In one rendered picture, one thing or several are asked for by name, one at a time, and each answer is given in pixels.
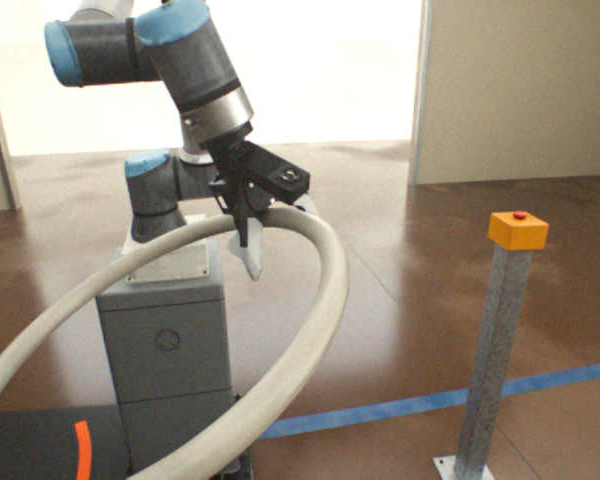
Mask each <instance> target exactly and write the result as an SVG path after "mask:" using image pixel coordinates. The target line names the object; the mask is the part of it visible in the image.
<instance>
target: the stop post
mask: <svg viewBox="0 0 600 480"><path fill-rule="evenodd" d="M513 213H514V212H512V213H492V214H491V218H490V225H489V231H488V237H490V238H491V239H493V241H494V242H495V249H494V254H493V261H492V267H491V273H490V279H489V285H488V291H487V297H486V302H485V303H484V309H483V315H482V321H481V327H480V333H479V339H478V345H477V351H476V357H475V358H474V363H473V369H472V375H471V381H470V387H469V393H468V399H467V402H466V405H465V410H464V417H463V423H462V428H461V434H460V441H458V446H457V452H456V456H447V457H437V458H436V459H433V462H434V464H435V466H436V468H437V470H438V472H439V474H440V476H441V478H442V480H494V478H493V476H492V475H491V473H490V471H489V470H488V468H487V466H486V465H485V463H486V457H487V453H488V448H489V446H490V443H491V439H492V434H493V428H494V423H495V419H496V414H497V410H498V409H499V405H500V399H501V394H502V390H503V385H504V379H505V375H506V370H508V365H509V360H510V355H511V350H512V346H513V340H514V335H515V331H516V326H517V321H518V320H519V315H520V311H521V305H522V300H523V296H524V290H525V285H526V281H527V276H528V270H529V266H530V261H531V255H532V251H533V249H544V246H545V242H546V236H547V232H548V227H549V225H548V224H547V223H545V222H543V220H540V219H538V218H536V217H534V216H532V215H530V214H528V213H526V212H525V213H526V214H527V216H526V217H525V218H518V217H515V216H513Z"/></svg>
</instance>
